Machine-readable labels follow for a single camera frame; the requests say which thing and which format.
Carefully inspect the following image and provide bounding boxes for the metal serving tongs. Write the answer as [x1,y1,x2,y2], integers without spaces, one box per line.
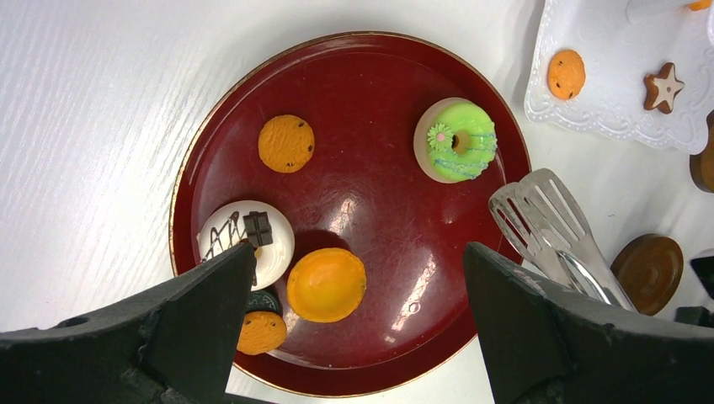
[488,168,637,311]

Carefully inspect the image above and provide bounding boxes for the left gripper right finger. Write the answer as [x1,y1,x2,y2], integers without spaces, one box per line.
[462,242,713,403]

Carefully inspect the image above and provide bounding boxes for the dark red round tray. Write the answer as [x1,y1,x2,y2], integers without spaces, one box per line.
[169,31,530,398]

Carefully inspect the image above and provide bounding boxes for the white chocolate-drizzled donut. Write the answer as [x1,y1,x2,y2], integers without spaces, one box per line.
[196,200,295,291]

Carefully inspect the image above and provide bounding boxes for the orange fish-shaped pastry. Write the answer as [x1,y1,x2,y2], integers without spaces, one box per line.
[687,0,713,12]

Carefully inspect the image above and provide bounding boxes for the large orange egg tart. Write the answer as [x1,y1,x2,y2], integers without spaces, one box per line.
[286,247,367,323]

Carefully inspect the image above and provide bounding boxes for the white three-tier dessert stand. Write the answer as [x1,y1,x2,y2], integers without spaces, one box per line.
[524,1,713,155]

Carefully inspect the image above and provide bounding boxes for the orange glazed donut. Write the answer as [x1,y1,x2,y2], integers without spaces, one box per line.
[413,97,498,183]

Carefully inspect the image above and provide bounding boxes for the near brown wooden coaster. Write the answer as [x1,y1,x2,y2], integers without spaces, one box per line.
[610,233,684,316]

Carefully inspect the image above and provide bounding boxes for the brown wooden coaster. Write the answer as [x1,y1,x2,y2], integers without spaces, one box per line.
[690,111,714,193]
[610,233,684,316]

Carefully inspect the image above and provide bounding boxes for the small chip cookie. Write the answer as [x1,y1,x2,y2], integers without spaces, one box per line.
[546,49,586,100]

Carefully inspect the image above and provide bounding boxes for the far brown wooden coaster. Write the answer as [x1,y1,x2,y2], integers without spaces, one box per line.
[690,111,714,193]

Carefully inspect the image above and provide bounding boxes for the chocolate chip cookie upper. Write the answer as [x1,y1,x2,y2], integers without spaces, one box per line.
[258,114,315,173]

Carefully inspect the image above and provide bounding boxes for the chocolate chip cookie lower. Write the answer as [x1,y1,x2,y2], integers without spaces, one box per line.
[237,311,287,355]

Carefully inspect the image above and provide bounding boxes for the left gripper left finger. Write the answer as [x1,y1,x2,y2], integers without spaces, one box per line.
[1,242,256,403]

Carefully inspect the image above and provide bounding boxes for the chocolate chip cookie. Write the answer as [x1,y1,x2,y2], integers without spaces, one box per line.
[258,114,315,173]
[237,311,287,355]

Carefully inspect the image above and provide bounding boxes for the white star cookie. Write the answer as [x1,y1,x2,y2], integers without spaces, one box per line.
[643,61,685,114]

